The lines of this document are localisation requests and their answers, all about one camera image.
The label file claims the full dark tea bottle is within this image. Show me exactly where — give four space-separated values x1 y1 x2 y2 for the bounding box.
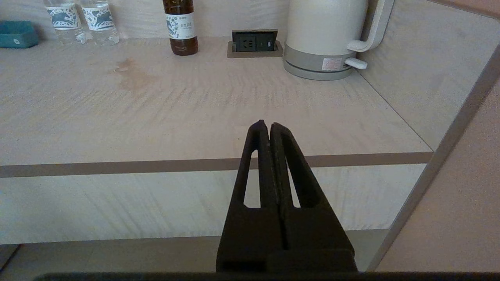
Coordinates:
162 0 198 56

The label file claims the small teal tray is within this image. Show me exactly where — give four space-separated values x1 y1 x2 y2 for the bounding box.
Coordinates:
0 20 39 49

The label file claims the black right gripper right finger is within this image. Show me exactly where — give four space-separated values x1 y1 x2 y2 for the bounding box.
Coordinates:
270 123 358 272

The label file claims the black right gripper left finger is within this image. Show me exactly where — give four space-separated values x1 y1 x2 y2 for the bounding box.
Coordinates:
216 120 284 272

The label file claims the cream electric kettle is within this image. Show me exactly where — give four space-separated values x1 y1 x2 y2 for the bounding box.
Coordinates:
284 0 396 73

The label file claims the dark pop-up power socket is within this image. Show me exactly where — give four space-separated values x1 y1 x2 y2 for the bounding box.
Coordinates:
227 29 283 59

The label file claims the clear water bottle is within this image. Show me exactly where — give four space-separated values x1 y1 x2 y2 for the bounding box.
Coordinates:
43 0 87 44
80 0 120 46

